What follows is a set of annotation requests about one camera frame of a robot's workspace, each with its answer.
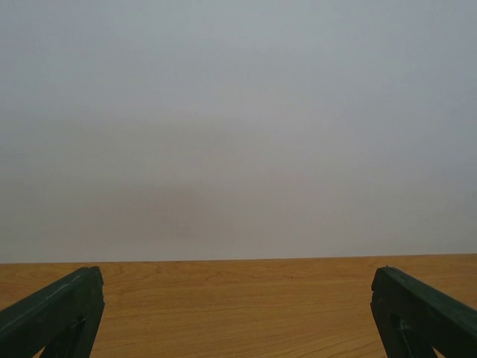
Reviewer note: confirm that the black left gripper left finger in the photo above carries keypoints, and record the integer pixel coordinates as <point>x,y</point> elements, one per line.
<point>59,320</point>

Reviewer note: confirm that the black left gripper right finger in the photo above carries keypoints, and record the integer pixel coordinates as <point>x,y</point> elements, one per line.
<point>416,320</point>

